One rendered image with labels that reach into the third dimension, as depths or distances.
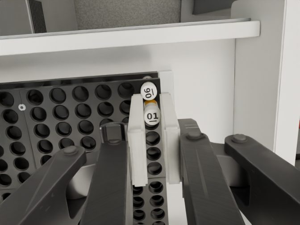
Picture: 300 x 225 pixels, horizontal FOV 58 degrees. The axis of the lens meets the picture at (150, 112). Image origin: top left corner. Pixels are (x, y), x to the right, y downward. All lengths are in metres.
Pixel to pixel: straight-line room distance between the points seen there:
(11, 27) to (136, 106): 0.42
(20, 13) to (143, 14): 0.60
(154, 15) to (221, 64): 0.84
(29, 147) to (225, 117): 0.19
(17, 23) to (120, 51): 0.34
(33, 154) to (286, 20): 0.22
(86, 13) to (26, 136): 0.92
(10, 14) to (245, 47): 0.42
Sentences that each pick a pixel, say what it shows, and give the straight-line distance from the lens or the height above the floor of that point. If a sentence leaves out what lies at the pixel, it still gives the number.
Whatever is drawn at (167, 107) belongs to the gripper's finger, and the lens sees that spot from 0.15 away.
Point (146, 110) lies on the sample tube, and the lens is 0.19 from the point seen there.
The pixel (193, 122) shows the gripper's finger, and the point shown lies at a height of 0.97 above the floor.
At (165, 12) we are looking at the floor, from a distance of 1.11.
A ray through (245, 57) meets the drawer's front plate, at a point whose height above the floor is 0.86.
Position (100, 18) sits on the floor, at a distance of 1.12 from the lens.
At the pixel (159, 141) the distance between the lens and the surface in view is 0.23.
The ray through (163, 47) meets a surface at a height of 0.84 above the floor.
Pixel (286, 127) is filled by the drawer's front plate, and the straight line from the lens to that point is 0.22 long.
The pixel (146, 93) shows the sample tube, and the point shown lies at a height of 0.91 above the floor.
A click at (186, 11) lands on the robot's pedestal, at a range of 1.11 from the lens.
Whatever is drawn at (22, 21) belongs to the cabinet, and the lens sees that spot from 0.60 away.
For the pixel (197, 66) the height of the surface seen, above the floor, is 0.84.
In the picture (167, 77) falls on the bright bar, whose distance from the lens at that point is 0.27.
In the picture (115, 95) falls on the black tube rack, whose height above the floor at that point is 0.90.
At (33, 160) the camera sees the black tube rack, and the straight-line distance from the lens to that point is 0.25.
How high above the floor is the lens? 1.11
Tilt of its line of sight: 72 degrees down
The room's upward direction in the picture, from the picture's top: 174 degrees clockwise
